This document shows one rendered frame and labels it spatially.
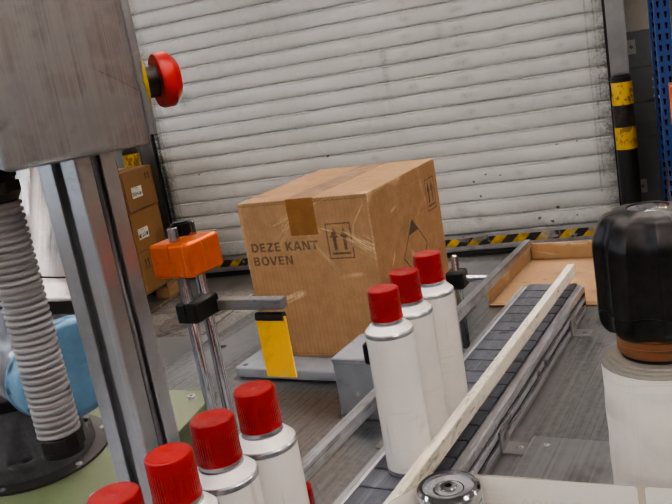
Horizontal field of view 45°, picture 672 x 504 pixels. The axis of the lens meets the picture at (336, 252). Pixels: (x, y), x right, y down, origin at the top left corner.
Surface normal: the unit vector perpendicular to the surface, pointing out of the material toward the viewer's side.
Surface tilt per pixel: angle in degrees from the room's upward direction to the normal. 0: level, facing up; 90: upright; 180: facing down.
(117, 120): 90
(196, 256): 90
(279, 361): 90
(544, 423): 0
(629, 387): 92
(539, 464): 0
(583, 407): 0
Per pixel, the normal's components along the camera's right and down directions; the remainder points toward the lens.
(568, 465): -0.17, -0.96
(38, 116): 0.44, 0.13
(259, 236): -0.44, 0.28
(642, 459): -0.70, 0.23
